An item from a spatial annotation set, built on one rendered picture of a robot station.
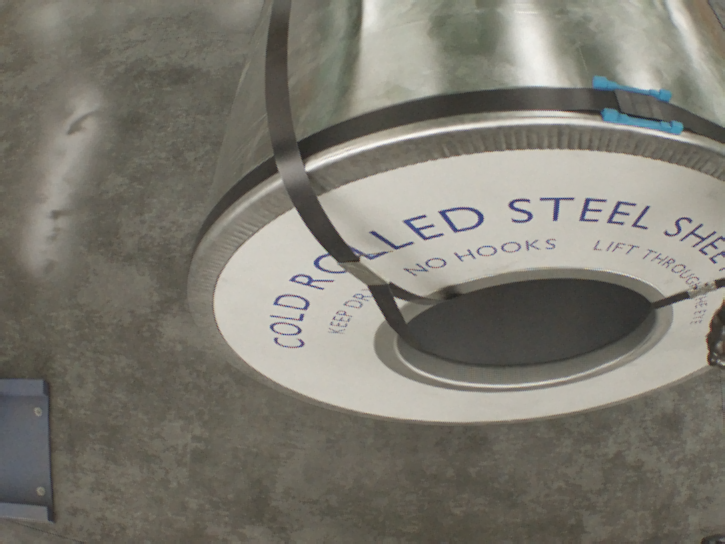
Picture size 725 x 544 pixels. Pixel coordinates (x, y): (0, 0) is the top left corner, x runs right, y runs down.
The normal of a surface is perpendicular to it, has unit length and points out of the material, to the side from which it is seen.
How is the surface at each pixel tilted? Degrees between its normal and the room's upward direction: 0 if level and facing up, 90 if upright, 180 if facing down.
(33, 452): 0
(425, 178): 90
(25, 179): 0
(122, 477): 0
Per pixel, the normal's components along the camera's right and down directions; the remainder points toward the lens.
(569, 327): -0.57, -0.42
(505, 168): -0.06, 0.88
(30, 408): 0.02, -0.47
